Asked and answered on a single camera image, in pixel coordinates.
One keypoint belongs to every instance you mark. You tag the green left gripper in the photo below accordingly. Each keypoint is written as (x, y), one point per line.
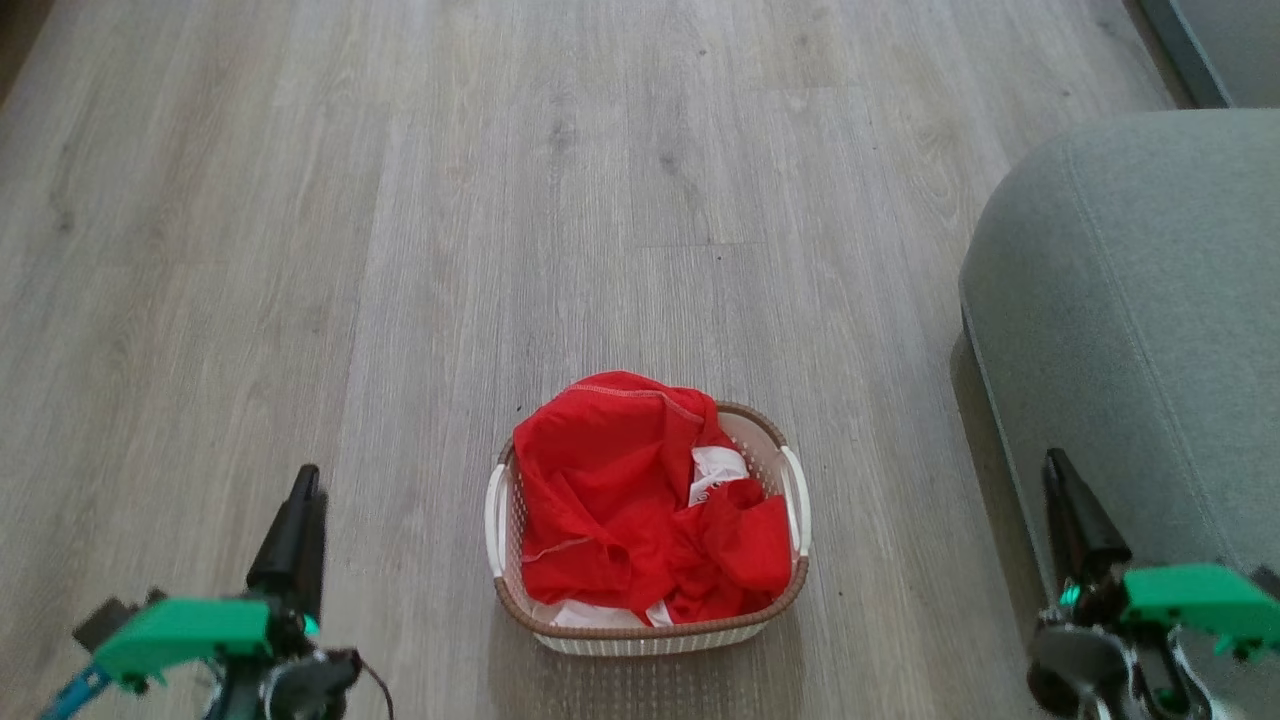
(190, 630)

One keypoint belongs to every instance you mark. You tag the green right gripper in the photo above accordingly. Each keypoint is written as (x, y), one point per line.
(1200, 600)

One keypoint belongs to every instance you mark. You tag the red garment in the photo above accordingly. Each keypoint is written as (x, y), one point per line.
(610, 480)

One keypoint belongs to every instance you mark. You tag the white garment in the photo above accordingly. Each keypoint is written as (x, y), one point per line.
(716, 468)

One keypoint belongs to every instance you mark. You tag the grey fabric sofa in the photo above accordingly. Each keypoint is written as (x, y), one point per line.
(1150, 330)

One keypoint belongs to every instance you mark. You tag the white perforated laundry basket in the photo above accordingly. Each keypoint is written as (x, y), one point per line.
(770, 470)

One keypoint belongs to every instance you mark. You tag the grey upholstered furniture piece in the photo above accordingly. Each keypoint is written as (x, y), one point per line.
(1225, 45)

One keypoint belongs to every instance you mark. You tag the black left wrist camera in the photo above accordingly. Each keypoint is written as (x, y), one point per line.
(105, 620)

